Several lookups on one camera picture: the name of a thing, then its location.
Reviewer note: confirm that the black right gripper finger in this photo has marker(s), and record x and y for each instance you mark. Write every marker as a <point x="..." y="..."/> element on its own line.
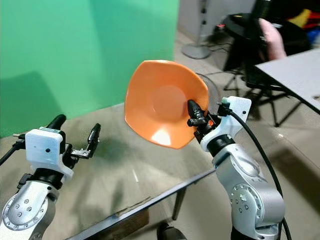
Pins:
<point x="195" y="110"/>

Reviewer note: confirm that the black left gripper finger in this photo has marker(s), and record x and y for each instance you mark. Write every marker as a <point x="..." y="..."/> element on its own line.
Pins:
<point x="56" y="121"/>
<point x="94" y="136"/>

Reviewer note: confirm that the orange plastic plate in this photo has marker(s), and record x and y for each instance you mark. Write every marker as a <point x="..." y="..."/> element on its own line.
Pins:
<point x="160" y="105"/>

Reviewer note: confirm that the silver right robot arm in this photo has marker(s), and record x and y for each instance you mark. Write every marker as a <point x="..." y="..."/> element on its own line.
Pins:
<point x="250" y="187"/>

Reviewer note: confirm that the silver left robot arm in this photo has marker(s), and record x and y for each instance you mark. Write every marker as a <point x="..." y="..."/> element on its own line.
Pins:
<point x="25" y="210"/>

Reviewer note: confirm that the white round stand base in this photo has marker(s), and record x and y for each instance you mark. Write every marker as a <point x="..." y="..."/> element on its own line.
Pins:
<point x="195" y="51"/>

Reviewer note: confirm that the black folding stand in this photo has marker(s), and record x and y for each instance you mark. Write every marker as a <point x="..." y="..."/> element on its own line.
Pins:
<point x="245" y="55"/>

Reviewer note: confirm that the green backdrop screen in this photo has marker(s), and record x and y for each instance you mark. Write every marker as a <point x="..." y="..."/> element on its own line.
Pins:
<point x="80" y="45"/>

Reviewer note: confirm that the black table leg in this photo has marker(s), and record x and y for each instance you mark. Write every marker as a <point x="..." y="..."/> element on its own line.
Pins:
<point x="178" y="204"/>

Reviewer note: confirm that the grey table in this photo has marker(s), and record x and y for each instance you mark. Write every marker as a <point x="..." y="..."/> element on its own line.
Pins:
<point x="297" y="77"/>

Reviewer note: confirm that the person's hand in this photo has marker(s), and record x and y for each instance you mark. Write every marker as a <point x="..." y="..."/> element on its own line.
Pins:
<point x="275" y="40"/>

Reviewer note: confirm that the black robot foot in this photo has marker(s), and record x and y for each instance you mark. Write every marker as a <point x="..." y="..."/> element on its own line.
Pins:
<point x="172" y="233"/>

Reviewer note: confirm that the yellow object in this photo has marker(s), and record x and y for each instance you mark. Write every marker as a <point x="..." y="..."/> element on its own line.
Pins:
<point x="302" y="17"/>

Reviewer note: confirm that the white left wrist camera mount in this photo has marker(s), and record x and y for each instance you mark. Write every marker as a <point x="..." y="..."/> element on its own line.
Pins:
<point x="44" y="147"/>

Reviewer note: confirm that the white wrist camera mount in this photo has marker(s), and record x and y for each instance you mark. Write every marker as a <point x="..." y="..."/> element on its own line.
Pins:
<point x="230" y="122"/>
<point x="44" y="147"/>

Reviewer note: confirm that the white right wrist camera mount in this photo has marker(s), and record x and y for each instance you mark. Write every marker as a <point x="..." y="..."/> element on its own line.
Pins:
<point x="230" y="122"/>

